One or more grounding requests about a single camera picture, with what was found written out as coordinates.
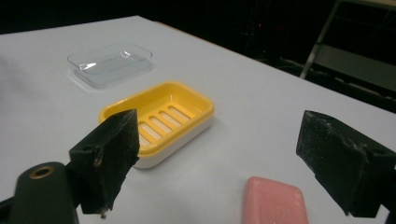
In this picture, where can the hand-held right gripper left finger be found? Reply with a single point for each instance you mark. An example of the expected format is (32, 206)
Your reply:
(106, 155)

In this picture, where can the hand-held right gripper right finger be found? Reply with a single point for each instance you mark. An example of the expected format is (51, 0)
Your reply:
(342, 168)

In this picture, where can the yellow and white soap dish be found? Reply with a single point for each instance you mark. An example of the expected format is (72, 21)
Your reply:
(168, 121)

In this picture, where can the pink soap bar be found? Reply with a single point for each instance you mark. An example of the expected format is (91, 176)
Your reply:
(274, 202)

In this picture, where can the clear plastic soap dish lid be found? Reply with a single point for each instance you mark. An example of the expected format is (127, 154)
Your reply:
(109, 63)

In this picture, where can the metal stand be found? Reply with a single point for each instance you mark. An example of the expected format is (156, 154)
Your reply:
(348, 49)

